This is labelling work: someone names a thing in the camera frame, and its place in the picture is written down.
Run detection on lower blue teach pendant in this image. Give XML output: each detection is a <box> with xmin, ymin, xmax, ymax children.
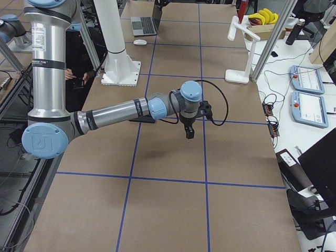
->
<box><xmin>290</xmin><ymin>91</ymin><xmax>329</xmax><ymax>128</ymax></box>

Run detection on orange circuit board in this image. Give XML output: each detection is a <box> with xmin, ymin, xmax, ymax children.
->
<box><xmin>262</xmin><ymin>102</ymin><xmax>279</xmax><ymax>138</ymax></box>

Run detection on seated person in black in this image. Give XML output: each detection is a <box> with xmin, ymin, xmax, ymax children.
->
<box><xmin>65</xmin><ymin>31</ymin><xmax>95</xmax><ymax>112</ymax></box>

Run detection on black monitor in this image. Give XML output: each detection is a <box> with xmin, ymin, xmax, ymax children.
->
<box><xmin>298</xmin><ymin>129</ymin><xmax>335</xmax><ymax>206</ymax></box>

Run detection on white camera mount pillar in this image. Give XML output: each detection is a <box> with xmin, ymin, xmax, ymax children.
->
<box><xmin>94</xmin><ymin>0</ymin><xmax>141</xmax><ymax>86</ymax></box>

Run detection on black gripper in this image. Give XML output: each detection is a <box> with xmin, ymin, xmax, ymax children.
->
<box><xmin>179</xmin><ymin>114</ymin><xmax>196</xmax><ymax>139</ymax></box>
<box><xmin>154</xmin><ymin>0</ymin><xmax>171</xmax><ymax>6</ymax></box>

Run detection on blue teach pendant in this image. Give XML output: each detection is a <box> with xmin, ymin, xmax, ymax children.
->
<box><xmin>290</xmin><ymin>91</ymin><xmax>329</xmax><ymax>128</ymax></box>
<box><xmin>290</xmin><ymin>65</ymin><xmax>325</xmax><ymax>95</ymax></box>

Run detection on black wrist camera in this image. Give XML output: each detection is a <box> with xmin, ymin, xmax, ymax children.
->
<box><xmin>198</xmin><ymin>100</ymin><xmax>213</xmax><ymax>120</ymax></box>

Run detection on upper blue teach pendant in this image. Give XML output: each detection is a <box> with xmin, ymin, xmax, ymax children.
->
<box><xmin>290</xmin><ymin>65</ymin><xmax>325</xmax><ymax>95</ymax></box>

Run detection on aluminium frame post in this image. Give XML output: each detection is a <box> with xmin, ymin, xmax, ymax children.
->
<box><xmin>251</xmin><ymin>0</ymin><xmax>297</xmax><ymax>83</ymax></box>

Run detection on black water bottle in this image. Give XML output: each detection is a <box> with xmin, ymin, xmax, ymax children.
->
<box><xmin>286</xmin><ymin>18</ymin><xmax>306</xmax><ymax>45</ymax></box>

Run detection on yellow bananas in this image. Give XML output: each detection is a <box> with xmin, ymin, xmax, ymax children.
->
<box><xmin>248</xmin><ymin>8</ymin><xmax>279</xmax><ymax>25</ymax></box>

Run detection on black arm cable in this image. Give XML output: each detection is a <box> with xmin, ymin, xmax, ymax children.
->
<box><xmin>157</xmin><ymin>79</ymin><xmax>228</xmax><ymax>127</ymax></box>

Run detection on silver grey laptop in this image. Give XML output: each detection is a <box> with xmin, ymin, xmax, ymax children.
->
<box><xmin>131</xmin><ymin>8</ymin><xmax>162</xmax><ymax>37</ymax></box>

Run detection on black mouse pad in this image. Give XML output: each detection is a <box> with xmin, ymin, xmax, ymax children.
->
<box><xmin>129</xmin><ymin>116</ymin><xmax>155</xmax><ymax>123</ymax></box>

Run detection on white computer mouse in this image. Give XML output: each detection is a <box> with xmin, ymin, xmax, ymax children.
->
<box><xmin>133</xmin><ymin>39</ymin><xmax>148</xmax><ymax>46</ymax></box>

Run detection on white desk lamp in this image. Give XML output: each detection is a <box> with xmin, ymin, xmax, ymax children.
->
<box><xmin>225</xmin><ymin>15</ymin><xmax>261</xmax><ymax>85</ymax></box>

